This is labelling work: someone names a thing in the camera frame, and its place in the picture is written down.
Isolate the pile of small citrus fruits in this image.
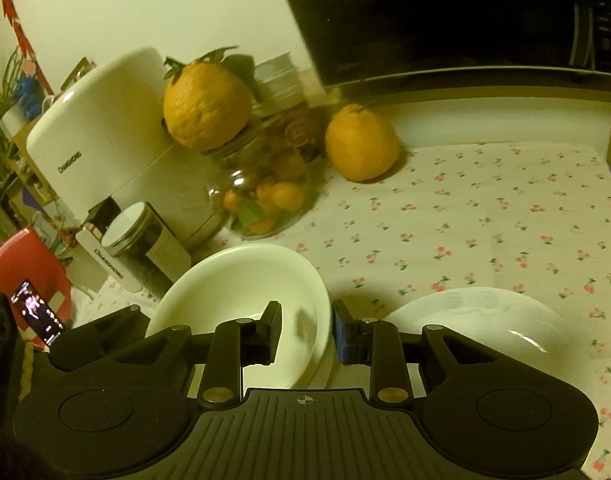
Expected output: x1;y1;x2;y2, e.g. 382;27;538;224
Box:
220;152;309;236

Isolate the smartphone with lit screen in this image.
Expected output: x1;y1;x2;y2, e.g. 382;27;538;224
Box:
10;280;68;352

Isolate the wide cream bowl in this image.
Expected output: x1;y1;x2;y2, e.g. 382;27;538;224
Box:
305;330;333;390

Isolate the white air fryer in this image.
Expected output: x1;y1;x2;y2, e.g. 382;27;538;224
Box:
26;46;226;294

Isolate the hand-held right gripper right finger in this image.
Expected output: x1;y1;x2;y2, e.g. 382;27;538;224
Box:
332;300;497;407

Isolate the small cream bowl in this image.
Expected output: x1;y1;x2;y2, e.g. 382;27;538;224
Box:
144;243;332;391

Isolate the white swirl plate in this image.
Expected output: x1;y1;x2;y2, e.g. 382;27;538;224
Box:
383;287;571;368

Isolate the red plastic stool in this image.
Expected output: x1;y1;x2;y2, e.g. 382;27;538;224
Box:
0;227;75;348

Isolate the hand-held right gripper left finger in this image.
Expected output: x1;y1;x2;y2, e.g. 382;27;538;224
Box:
115;301;283;408

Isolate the cherry print tablecloth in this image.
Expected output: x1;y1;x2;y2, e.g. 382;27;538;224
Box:
225;142;611;476

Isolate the orange citrus fruit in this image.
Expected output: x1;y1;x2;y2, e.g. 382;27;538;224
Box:
324;102;401;182

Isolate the dark tea leaf jar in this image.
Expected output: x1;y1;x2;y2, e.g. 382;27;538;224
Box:
100;201;193;301

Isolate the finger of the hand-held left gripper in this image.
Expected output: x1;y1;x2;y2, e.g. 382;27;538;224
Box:
48;304;144;372

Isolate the large orange with leaves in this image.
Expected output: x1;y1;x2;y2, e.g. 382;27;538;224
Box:
162;46;256;152

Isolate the white floral cloth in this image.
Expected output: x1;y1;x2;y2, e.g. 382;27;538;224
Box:
68;280;161;331

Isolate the black microwave oven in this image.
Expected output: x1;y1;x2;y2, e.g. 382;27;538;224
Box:
270;0;611;88

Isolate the red hanging decoration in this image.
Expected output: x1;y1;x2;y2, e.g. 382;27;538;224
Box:
0;0;52;96

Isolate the glass fruit jar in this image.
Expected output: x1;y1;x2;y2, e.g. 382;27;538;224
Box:
205;120;319;240

